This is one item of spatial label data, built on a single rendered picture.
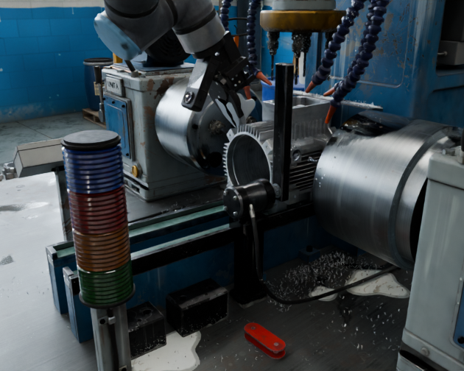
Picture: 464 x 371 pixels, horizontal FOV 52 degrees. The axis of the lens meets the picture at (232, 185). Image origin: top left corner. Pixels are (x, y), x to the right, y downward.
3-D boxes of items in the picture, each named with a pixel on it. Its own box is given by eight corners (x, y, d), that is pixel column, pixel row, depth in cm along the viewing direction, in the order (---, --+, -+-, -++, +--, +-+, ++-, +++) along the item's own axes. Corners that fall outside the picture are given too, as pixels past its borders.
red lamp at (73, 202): (115, 207, 57) (111, 171, 55) (137, 225, 52) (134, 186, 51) (64, 220, 54) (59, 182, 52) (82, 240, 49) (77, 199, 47)
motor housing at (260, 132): (284, 179, 125) (287, 107, 118) (340, 202, 110) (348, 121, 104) (222, 196, 114) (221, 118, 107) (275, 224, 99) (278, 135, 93)
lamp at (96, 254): (118, 241, 58) (115, 207, 57) (140, 261, 54) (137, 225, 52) (68, 255, 55) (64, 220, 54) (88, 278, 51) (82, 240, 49)
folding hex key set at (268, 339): (289, 353, 80) (289, 344, 79) (275, 362, 78) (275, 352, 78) (253, 328, 86) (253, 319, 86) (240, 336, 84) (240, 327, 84)
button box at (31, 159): (96, 163, 110) (90, 142, 111) (104, 153, 105) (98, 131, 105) (18, 179, 101) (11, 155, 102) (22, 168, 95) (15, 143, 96)
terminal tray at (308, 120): (298, 125, 116) (300, 95, 114) (331, 133, 108) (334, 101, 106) (260, 132, 110) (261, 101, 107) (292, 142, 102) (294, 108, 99)
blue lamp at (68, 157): (111, 171, 55) (107, 133, 54) (134, 186, 51) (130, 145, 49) (59, 182, 52) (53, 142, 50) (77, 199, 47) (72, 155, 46)
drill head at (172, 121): (202, 143, 160) (201, 66, 151) (275, 171, 132) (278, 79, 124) (133, 156, 146) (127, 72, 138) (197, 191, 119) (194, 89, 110)
